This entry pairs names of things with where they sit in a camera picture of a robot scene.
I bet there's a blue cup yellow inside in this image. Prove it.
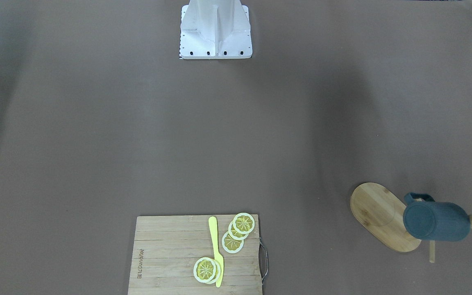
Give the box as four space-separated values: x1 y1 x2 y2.
403 193 471 242

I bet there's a wooden cup rack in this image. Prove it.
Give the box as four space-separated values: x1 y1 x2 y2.
349 182 472 263

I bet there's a lemon slice front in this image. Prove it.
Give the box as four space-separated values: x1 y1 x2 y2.
232 212 256 235

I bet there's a yellow plastic knife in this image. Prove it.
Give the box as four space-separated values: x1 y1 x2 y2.
208 216 224 288

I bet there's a lemon slice middle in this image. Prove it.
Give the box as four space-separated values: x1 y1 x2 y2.
228 222 249 241

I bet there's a bamboo cutting board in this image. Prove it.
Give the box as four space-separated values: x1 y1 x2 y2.
128 214 268 295

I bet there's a lemon slice single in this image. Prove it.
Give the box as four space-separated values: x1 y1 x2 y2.
193 256 222 284

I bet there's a white pedestal column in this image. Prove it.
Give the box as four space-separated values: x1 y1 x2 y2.
179 0 253 60

